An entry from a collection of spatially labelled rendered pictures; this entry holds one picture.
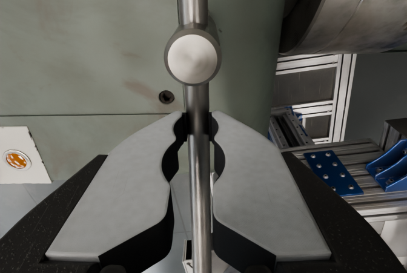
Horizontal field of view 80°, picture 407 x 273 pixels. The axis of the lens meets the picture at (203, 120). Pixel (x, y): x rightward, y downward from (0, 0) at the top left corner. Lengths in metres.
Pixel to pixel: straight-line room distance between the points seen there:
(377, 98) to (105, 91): 1.83
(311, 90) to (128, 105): 1.30
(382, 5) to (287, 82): 1.14
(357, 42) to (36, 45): 0.32
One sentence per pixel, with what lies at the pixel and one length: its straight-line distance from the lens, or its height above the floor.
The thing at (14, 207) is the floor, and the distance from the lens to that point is 2.80.
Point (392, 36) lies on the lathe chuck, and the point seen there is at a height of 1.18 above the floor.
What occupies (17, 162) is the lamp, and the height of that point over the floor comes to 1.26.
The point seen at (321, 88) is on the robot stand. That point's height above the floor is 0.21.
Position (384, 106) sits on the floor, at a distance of 2.01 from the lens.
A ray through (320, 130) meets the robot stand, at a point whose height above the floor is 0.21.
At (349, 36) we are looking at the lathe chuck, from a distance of 0.32.
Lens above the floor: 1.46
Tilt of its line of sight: 61 degrees down
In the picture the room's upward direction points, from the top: 179 degrees counter-clockwise
